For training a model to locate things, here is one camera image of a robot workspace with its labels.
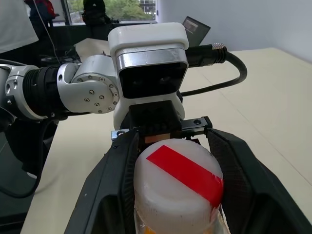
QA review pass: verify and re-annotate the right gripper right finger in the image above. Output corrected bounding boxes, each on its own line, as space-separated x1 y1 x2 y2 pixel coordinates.
206 128 312 234

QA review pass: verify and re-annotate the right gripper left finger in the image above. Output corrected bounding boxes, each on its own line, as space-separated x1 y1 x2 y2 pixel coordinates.
63 130 141 234

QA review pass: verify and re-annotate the clear bottle with white cap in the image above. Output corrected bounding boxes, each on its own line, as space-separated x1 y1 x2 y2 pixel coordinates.
133 138 225 234

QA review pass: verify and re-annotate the dark grey laptop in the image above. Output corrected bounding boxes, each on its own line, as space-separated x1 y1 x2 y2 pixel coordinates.
182 16 211 47

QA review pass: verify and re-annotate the black desk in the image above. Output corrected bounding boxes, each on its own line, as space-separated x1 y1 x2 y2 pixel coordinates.
47 23 156 41

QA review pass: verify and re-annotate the black backpack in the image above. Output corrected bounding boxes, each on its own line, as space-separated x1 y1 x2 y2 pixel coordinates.
81 0 107 25

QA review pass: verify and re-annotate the red jacket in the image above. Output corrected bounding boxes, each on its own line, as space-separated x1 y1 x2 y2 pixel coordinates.
24 0 57 21

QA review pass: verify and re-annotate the bystander in white shirt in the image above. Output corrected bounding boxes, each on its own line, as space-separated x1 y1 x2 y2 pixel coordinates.
0 0 39 55

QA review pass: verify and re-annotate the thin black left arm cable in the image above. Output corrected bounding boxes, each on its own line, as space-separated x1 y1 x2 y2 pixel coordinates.
0 119 58 199

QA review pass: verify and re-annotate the thick black left wrist cable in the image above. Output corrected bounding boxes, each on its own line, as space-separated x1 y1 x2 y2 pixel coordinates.
180 42 248 97

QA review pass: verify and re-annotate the thin grey cord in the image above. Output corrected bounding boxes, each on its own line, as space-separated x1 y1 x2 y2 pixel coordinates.
33 0 61 66

